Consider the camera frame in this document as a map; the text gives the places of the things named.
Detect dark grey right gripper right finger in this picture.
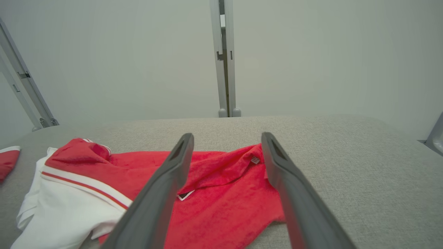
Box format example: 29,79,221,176
261,132,357,249

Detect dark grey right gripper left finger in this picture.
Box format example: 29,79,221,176
100,133,195,249

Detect red white jersey shirt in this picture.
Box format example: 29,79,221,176
10,137,288,249

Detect red shorts with white stripe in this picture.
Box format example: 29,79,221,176
0,145,21,184

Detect grey partition frame bar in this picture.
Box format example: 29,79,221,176
417,111,443,157

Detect grey partition corner post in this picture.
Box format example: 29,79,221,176
0,17,60,132

